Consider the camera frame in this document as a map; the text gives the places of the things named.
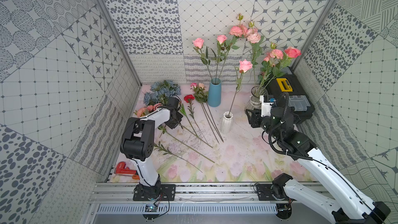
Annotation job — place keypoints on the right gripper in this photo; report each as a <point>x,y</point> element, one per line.
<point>256,117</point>

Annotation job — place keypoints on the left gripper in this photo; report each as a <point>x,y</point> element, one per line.
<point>175,121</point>

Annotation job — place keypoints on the pink carnation stem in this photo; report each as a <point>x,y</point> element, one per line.
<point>166,151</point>

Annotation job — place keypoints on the pink rose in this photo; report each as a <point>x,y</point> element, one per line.
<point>241,70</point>

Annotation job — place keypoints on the large pink rose stem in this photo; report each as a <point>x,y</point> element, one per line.
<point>289,54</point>

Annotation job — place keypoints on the pink peony flower stem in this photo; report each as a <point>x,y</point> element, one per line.
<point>236,32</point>

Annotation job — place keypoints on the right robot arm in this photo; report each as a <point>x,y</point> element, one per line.
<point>347,204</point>

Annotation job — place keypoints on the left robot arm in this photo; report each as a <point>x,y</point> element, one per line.
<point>137,143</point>

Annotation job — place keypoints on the bunch of artificial flowers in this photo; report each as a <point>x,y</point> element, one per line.
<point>156,100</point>

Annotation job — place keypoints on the clear glass vase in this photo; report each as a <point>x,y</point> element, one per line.
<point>254,100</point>

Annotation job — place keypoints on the blue cylindrical vase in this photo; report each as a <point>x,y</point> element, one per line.
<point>214,92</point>

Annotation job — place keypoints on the white ribbed vase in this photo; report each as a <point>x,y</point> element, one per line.
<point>226,123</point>

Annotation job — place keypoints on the black toolbox yellow latch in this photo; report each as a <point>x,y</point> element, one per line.
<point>299,100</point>

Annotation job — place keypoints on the red pipe wrench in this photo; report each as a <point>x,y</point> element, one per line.
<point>123,170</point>

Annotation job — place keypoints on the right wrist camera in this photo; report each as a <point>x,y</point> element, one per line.
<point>265,106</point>

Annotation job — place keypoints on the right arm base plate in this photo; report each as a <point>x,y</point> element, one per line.
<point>265,192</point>

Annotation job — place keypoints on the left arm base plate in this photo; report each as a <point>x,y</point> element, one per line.
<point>147,193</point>

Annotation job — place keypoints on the aluminium rail frame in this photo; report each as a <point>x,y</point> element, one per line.
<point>235,192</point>

